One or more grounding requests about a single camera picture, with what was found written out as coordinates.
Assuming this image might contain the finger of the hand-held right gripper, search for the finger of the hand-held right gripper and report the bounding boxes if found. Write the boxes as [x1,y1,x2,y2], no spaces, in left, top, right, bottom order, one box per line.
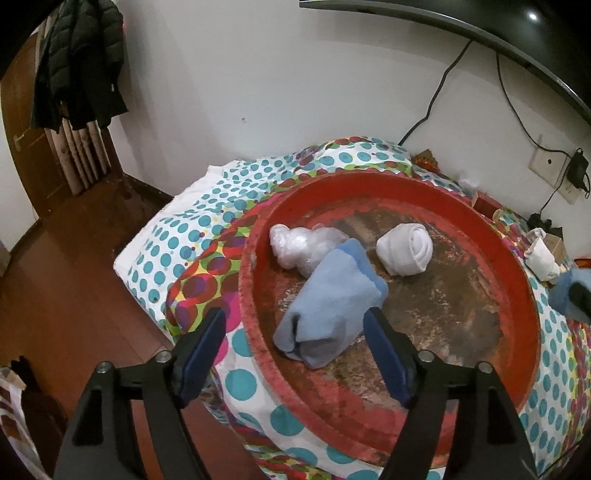
[570,281,591,319]

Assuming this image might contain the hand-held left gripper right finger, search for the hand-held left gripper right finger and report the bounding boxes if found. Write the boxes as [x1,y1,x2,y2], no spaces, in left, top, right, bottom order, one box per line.
[362,306,539,480]

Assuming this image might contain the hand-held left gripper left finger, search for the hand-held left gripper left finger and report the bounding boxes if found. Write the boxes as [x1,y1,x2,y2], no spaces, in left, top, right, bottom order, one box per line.
[55,307,227,480]

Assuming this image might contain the white sock bundle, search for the white sock bundle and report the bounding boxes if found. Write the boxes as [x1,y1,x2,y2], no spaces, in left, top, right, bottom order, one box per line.
[524,228,561,282]

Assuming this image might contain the light blue sock bundle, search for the light blue sock bundle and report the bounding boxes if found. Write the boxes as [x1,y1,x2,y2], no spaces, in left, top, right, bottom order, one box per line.
[272,239,389,370]

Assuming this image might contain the red plastic basin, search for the red plastic basin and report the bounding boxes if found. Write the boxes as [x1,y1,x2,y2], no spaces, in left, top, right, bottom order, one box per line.
[238,171,542,455]

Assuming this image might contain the brown cardboard box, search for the brown cardboard box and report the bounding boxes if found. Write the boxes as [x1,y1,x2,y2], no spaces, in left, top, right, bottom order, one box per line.
[545,233,568,265]

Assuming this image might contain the colourful dotted blanket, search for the colourful dotted blanket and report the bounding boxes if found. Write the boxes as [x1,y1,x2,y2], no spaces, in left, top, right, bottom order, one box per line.
[113,136,591,480]

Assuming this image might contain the rolled white sock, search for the rolled white sock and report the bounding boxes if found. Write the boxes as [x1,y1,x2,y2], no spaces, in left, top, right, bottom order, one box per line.
[376,223,434,278]

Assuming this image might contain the black charger adapter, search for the black charger adapter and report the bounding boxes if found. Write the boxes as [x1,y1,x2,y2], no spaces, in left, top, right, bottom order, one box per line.
[567,148,591,193]

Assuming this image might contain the clear plastic wrapped bundle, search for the clear plastic wrapped bundle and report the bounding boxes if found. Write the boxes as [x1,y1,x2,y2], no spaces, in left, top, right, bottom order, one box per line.
[270,222,351,278]

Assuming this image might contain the patterned white brown cloth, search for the patterned white brown cloth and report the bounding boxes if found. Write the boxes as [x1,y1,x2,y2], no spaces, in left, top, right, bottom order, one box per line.
[0,364,51,480]

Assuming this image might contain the wooden door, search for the wooden door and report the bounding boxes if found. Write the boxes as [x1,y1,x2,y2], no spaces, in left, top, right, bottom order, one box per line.
[0,32,51,254]

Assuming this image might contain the black television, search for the black television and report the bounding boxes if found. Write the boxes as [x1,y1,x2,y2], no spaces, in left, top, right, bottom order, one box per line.
[299,0,591,134]

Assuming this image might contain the black hanging jacket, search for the black hanging jacket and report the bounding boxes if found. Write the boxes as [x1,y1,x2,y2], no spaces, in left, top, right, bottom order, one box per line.
[30,0,129,132]

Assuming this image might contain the thin black charger cable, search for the thin black charger cable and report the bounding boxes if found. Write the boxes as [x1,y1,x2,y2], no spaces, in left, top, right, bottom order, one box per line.
[538,180,566,220]

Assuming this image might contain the white wall socket plate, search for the white wall socket plate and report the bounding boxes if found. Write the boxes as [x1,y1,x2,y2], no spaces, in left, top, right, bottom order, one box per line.
[529,147,587,204]

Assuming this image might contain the thin black television cable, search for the thin black television cable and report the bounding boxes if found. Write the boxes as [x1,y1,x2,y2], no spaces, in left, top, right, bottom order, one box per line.
[496,50,578,160]

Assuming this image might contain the black television power cable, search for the black television power cable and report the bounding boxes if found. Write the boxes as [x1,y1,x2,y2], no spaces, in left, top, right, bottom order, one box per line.
[398,39,474,144]

